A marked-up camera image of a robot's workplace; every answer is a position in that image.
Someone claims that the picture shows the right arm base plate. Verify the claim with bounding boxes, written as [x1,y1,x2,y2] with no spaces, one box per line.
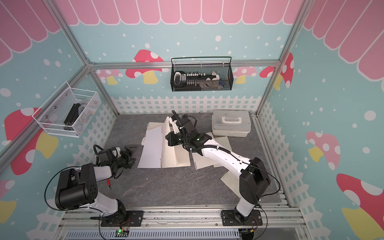
[221,210,263,227]

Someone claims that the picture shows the large spiral notebook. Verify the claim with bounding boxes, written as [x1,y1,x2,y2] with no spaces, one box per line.
[138,117,191,169]

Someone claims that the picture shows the red handled screwdriver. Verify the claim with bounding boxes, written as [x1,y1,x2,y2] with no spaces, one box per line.
[107,179,112,190]

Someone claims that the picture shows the white wire mesh basket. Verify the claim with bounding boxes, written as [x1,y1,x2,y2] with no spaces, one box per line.
[32,82,102,138]

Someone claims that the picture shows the white plastic storage box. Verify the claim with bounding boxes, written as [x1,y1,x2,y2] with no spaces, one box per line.
[212,110,252,138]

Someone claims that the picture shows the black block in white basket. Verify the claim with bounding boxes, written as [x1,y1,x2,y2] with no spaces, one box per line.
[64,103,81,131]

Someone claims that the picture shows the items in black basket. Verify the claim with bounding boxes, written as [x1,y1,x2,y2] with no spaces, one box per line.
[171,71,226,91]

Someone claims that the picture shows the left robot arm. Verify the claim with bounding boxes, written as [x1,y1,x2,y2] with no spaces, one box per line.
[55,145,136,222]

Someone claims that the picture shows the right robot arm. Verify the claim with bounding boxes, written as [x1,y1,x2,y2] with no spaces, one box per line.
[165,111,271,221]

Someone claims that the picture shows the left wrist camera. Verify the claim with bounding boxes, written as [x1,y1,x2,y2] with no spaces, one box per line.
[111,147,121,157]

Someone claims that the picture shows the green circuit board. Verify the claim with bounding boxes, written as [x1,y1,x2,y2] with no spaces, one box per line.
[115,229,130,238]

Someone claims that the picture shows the black wire mesh basket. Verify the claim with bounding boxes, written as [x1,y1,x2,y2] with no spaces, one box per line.
[170,57,234,92]

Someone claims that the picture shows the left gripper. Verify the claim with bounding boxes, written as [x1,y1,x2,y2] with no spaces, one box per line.
[111,146,139,169]

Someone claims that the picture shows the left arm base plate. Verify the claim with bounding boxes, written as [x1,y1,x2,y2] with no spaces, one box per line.
[101,211,144,227]

